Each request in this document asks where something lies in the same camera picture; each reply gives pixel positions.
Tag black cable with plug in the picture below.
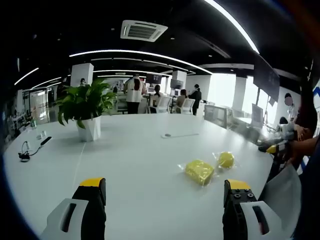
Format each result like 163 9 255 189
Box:
17 140 42 163

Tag hanging dark screen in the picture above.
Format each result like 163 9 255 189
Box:
252 53 281 102

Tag small yellow sponge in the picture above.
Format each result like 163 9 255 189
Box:
212 150 237 174

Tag white faceted plant pot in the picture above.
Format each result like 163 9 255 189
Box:
76 115 102 143

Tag white office chair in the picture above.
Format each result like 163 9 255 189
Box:
147 95 173 114
174 98 196 115

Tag ceiling air conditioner vent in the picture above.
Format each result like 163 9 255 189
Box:
120 19 169 43

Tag grey desk partition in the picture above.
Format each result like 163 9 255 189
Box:
203 104 229 130

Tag green leafy plant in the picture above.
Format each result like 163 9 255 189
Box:
55 77 118 130

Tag straight ceiling light strip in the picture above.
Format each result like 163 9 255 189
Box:
204 0 261 55

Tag large yellow sponge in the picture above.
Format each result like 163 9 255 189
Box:
177 158 216 187

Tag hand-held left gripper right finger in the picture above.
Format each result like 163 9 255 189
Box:
222 178 288 240

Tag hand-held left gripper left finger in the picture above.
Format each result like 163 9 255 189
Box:
39 177 107 240

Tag curved ceiling light strip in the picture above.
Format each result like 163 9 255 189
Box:
69 49 214 75

